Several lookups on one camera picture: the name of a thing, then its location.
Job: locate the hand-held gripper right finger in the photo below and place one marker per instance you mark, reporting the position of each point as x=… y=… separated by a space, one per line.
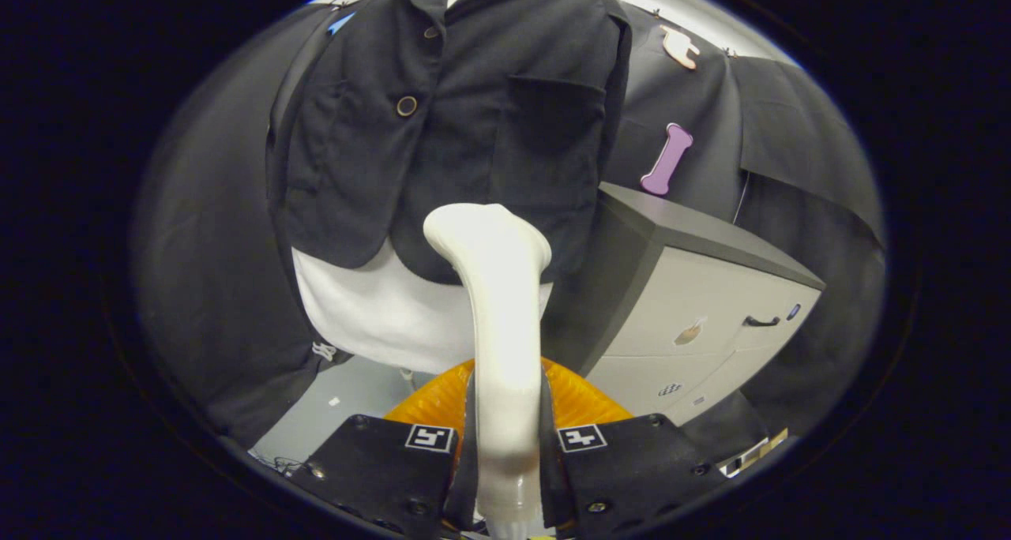
x=632 y=469

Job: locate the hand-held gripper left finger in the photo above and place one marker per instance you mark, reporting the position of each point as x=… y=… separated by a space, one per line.
x=379 y=469

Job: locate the grey cabinet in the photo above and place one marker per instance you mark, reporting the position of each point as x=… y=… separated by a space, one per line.
x=695 y=287

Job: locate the white undershirt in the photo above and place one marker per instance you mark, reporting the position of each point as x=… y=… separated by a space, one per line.
x=371 y=311

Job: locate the black backdrop cloth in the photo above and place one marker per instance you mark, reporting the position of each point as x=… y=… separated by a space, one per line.
x=205 y=248

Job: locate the white garment steamer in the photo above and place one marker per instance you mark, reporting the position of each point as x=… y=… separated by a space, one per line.
x=505 y=327

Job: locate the black suit jacket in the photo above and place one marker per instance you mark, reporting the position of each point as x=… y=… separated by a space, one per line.
x=474 y=129

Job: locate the white and tan object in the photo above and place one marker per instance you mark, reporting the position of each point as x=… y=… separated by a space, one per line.
x=754 y=453

